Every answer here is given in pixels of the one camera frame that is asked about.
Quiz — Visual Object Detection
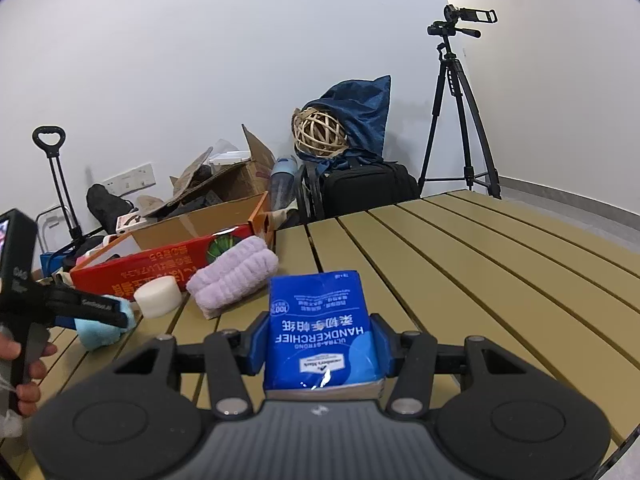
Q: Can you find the blue handkerchief tissue pack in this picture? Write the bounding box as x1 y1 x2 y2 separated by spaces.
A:
264 270 385 401

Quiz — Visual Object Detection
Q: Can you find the light blue plush toy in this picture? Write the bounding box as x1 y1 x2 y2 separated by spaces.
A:
74 298 136 351

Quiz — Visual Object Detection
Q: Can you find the lavender fluffy towel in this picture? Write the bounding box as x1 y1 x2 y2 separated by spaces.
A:
186 235 279 318

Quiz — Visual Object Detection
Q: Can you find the white round foam sponge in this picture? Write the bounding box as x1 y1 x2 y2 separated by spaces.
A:
134 275 182 318

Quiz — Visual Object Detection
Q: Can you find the clear plastic bag wad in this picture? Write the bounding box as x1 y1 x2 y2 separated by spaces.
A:
0 377 23 439

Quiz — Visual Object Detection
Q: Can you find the person's left hand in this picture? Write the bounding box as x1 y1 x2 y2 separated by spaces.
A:
0 331 59 418

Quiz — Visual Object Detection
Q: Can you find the tan slatted folding table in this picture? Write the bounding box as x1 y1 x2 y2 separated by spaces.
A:
0 187 640 480

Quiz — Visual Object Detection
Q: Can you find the red cardboard box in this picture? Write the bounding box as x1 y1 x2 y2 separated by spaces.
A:
70 192 272 300

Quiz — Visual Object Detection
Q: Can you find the open brown cardboard box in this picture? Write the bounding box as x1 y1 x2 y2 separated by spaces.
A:
138 124 276 221

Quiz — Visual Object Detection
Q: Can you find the black backpack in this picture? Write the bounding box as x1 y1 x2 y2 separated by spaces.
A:
294 160 420 223

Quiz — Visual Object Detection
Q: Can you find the woven rattan ball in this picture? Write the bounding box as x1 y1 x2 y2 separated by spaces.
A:
291 107 348 159

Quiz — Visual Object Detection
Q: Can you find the dark blue fabric bag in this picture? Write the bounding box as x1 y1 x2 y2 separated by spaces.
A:
294 75 392 171

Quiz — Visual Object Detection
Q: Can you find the black bag by wall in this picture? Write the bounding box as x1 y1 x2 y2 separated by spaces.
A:
86 183 134 234

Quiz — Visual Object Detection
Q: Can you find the white wall power strip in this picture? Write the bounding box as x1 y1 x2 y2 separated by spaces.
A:
102 162 156 196

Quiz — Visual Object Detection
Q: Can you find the black trolley handle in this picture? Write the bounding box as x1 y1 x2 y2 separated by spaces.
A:
32 126 84 244

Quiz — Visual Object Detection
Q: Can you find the black camera tripod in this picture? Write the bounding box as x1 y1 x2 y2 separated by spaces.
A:
418 38 502 200

